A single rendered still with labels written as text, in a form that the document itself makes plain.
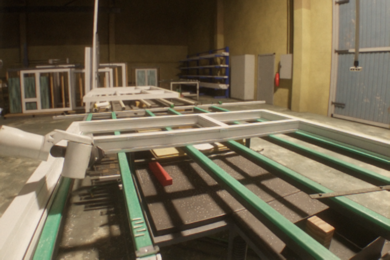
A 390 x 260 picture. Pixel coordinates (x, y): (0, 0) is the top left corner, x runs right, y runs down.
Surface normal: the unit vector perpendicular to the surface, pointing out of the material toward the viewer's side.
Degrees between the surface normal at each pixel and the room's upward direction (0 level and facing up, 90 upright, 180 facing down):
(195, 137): 90
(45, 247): 0
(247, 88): 90
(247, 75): 90
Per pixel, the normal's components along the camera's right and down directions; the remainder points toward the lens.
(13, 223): 0.00, -0.98
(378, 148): -0.94, 0.06
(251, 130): 0.35, 0.16
